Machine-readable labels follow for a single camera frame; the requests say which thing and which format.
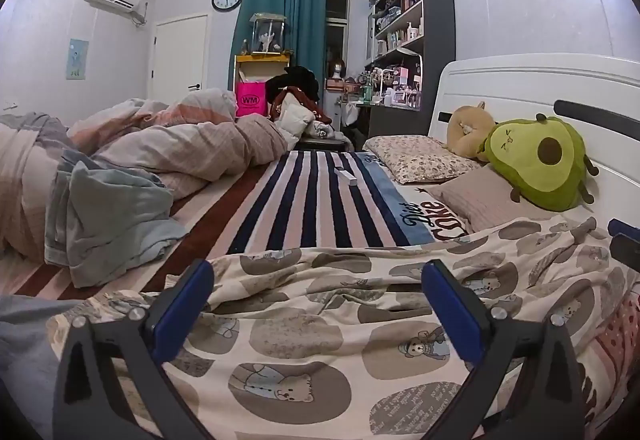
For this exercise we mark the blue-grey crumpled cloth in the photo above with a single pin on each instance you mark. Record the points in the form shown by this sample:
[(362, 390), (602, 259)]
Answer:
[(110, 220)]

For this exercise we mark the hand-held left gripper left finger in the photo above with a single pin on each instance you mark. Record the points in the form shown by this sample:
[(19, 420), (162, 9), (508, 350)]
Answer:
[(182, 307)]

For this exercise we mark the yellow cabinet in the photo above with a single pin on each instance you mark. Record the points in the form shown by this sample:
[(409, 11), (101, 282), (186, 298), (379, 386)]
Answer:
[(262, 67)]

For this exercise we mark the floral pillow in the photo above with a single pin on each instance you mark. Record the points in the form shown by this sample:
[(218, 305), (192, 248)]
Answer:
[(420, 159)]

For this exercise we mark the mannequin head with wig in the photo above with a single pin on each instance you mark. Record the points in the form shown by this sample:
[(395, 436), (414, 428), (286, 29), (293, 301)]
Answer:
[(337, 68)]

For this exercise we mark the dark clothes pile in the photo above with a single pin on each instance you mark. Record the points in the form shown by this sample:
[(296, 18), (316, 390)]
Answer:
[(297, 82)]

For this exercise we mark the red dotted cloth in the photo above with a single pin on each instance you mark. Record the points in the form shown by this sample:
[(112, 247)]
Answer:
[(622, 330)]

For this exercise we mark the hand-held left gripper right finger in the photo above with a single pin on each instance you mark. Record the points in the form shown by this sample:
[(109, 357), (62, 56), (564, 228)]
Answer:
[(452, 315)]

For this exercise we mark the window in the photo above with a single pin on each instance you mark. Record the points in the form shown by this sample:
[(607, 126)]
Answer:
[(337, 24)]

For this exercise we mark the striped bed blanket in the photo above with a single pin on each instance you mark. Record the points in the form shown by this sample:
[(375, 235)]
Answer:
[(320, 200)]

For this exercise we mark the dark bookshelf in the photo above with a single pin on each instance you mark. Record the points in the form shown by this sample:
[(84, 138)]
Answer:
[(437, 19)]

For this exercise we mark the pink paper bag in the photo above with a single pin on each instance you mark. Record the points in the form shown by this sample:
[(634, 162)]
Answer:
[(251, 99)]

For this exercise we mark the tan plush cushion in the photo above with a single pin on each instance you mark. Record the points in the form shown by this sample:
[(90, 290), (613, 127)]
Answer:
[(467, 129)]

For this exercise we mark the glass display case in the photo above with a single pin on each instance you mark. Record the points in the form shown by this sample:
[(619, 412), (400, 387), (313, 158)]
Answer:
[(268, 33)]

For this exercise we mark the grey cloth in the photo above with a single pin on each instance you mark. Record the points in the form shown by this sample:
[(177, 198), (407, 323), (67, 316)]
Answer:
[(25, 350)]

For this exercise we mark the white door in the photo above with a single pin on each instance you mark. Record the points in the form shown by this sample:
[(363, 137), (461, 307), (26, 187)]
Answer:
[(180, 59)]

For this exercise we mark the white bed headboard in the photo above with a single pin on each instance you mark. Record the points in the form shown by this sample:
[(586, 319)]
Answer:
[(500, 84)]

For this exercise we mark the small wall poster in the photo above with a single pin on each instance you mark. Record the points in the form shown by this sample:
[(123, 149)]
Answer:
[(77, 59)]

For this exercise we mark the green avocado plush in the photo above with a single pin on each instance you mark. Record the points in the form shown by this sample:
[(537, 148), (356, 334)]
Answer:
[(530, 169)]

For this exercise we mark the white padded jacket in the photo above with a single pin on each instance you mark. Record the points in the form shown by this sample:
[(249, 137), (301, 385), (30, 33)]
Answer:
[(297, 119)]

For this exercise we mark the pink pillow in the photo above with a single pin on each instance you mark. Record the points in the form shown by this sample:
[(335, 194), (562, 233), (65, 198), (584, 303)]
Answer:
[(480, 200)]

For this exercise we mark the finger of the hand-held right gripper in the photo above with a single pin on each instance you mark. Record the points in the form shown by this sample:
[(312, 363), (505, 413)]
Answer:
[(627, 245)]

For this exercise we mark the pink striped duvet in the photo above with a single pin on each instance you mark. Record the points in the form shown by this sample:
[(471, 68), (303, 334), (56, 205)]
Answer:
[(200, 144)]

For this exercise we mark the cream bear print pants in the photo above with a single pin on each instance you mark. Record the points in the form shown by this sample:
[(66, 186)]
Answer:
[(320, 320)]

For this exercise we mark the teal curtain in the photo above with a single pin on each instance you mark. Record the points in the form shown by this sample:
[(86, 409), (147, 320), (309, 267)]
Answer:
[(300, 29)]

